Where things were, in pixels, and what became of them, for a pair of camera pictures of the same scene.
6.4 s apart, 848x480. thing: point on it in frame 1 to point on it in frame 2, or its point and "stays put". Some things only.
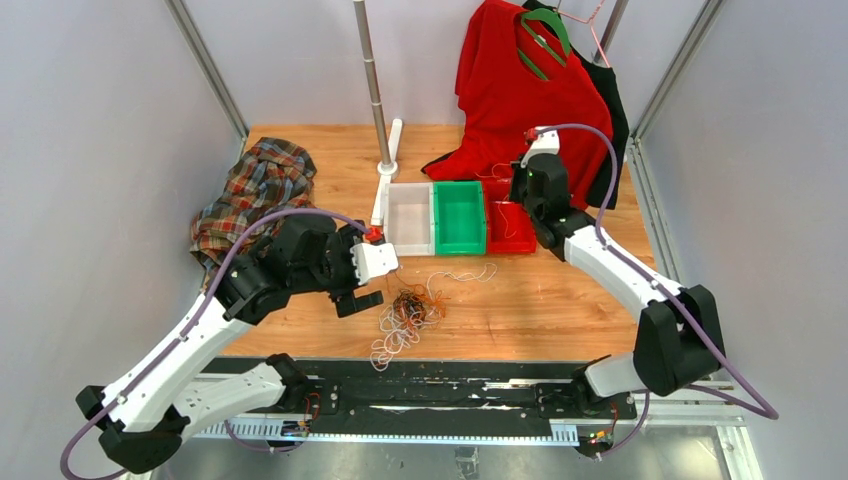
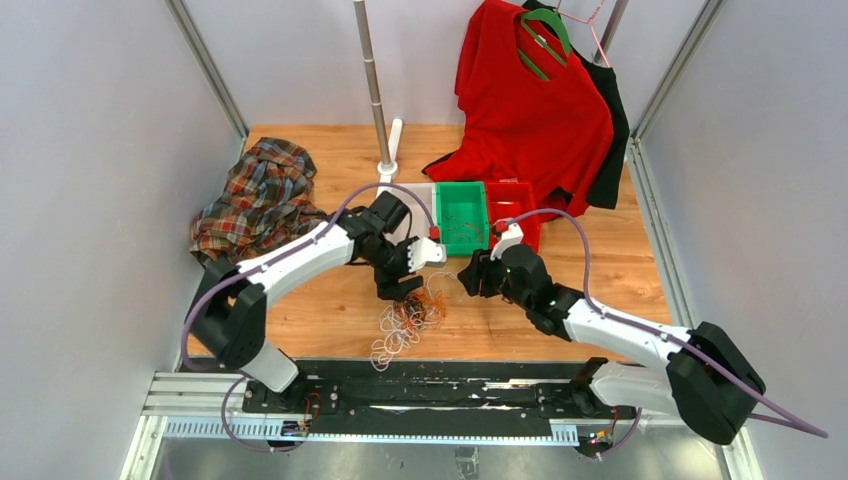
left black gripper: x=345 y=297 to x=398 y=290
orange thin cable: x=414 y=306 stays put
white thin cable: x=401 y=324 stays put
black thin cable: x=403 y=298 stays put
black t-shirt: x=605 y=78 stays put
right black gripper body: x=517 y=189 to x=517 y=297
